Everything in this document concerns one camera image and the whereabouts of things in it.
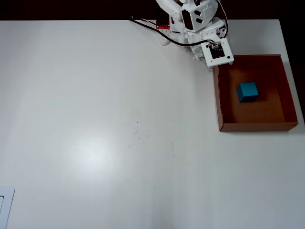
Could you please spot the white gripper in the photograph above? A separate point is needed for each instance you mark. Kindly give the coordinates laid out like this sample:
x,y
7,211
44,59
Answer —
x,y
199,55

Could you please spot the blue cube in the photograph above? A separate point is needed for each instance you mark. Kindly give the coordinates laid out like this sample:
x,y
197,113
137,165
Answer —
x,y
247,91

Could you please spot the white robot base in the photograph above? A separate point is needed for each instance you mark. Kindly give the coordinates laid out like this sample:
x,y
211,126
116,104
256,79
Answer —
x,y
175,33

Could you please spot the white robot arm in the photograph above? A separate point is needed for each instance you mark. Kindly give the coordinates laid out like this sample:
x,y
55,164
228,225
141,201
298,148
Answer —
x,y
202,12

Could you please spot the brown cardboard box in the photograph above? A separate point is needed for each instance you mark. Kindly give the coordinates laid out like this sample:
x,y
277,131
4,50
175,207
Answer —
x,y
269,112

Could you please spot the red white base wiring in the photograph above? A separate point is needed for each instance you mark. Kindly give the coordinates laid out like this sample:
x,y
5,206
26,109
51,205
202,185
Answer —
x,y
163,26

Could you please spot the white flat device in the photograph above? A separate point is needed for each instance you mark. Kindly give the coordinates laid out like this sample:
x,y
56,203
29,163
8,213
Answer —
x,y
6,205

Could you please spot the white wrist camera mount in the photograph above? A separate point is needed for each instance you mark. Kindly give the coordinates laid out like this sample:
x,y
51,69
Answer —
x,y
216,59

